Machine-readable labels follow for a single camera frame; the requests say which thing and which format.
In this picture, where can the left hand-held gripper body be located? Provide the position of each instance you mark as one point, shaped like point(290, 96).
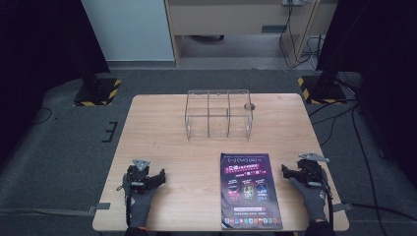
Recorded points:
point(139, 177)

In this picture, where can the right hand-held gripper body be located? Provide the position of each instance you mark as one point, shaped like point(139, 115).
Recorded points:
point(311, 172)

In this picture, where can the purple cover magazine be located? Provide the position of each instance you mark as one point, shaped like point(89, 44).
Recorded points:
point(250, 193)

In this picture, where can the grey round table grommet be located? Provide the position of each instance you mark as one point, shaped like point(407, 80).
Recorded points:
point(250, 106)

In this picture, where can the black stand with striped base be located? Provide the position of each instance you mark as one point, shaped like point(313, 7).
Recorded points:
point(96, 91)
point(323, 90)

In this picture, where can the clear acrylic organizer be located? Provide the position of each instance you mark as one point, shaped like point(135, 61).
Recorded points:
point(218, 114)

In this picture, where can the black curtain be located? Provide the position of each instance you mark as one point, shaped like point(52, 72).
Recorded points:
point(383, 65)
point(39, 49)

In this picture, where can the white panel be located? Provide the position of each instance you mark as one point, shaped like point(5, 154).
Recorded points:
point(128, 29)

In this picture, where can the beige wooden cabinet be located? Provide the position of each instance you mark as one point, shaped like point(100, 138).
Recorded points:
point(236, 18)

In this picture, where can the grey table bracket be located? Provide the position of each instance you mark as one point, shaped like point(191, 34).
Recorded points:
point(342, 207)
point(101, 206)

